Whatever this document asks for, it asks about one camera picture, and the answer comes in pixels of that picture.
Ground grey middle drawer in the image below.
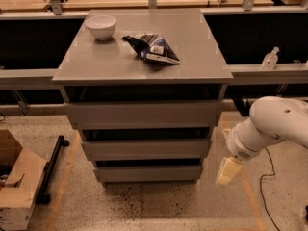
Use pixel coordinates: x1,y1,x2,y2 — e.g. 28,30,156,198
82,139,211,161

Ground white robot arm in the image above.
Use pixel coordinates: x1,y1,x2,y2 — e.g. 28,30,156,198
216,96,308,185

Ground white ceramic bowl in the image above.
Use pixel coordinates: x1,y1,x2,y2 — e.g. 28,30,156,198
85,15,116,40

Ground grey drawer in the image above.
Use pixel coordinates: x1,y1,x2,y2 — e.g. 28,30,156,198
93,166,203,183
82,139,211,161
64,100,222,129

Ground black metal bar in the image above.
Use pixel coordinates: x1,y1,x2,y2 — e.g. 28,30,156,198
35,135,70,205

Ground blue chip bag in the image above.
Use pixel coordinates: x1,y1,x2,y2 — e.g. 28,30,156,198
122,33,180,64

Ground clear sanitizer bottle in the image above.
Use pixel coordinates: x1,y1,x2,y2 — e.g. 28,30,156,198
261,47,279,70

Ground black floor cable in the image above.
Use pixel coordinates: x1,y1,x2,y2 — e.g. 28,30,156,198
259,147,282,231

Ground grey bottom drawer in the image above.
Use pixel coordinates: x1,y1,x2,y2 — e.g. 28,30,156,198
93,166,203,183

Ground cardboard box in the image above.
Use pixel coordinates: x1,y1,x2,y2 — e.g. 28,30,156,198
0,130,46,231

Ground grey metal rail frame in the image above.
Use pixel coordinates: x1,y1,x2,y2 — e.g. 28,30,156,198
0,0,308,91

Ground grey top drawer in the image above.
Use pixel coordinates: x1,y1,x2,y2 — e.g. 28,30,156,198
64,100,222,129

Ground black power adapter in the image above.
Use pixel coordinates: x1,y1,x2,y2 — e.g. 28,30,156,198
233,99,251,116

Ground grey drawer cabinet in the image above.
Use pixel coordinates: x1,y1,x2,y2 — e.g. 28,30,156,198
52,8,234,187

